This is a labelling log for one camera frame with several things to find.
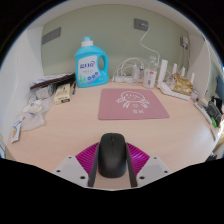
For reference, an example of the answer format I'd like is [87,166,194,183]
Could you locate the small white device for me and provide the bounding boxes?
[193,101,213,125]

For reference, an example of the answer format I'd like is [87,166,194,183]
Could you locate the black device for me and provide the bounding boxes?
[205,97,224,128]

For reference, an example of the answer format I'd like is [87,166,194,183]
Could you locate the white coiled cable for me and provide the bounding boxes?
[114,57,148,83]

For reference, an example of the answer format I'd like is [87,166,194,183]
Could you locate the small beige box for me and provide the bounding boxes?
[53,83,72,106]

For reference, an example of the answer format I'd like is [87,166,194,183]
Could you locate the white canister with red label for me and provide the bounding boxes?
[142,68,158,90]

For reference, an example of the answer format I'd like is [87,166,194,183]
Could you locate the pink mouse pad with drawing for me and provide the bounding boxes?
[97,87,171,121]

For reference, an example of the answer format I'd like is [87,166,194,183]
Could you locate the blue detergent bottle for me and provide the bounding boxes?
[73,35,110,89]

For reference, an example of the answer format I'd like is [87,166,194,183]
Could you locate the black computer mouse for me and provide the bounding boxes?
[97,132,128,179]

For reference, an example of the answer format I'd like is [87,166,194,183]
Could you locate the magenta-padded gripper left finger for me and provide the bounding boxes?
[52,141,102,188]

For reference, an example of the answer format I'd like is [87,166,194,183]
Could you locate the small snack packet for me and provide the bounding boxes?
[10,115,25,145]

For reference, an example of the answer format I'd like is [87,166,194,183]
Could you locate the grey blank wall plate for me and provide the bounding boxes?
[41,26,62,46]

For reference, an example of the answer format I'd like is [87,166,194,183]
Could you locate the white power strip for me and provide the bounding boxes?
[112,75,143,85]

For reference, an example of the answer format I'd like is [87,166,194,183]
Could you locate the white cable from wall socket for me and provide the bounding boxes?
[139,22,161,63]

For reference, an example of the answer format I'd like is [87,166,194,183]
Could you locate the grey wall socket plate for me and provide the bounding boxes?
[133,18,150,32]

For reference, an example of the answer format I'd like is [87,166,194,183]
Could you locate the white router with antennas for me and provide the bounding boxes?
[156,58,197,102]

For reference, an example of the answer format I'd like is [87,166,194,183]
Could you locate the clear plastic bags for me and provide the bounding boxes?
[21,89,56,132]

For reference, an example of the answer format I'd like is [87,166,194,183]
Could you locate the gold foil bag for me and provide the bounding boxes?
[171,72,194,97]

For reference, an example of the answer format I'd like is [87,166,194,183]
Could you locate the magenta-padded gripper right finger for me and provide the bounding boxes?
[124,141,172,188]

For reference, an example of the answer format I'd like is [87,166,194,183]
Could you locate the wall socket with plugs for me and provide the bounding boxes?
[179,35,190,51]

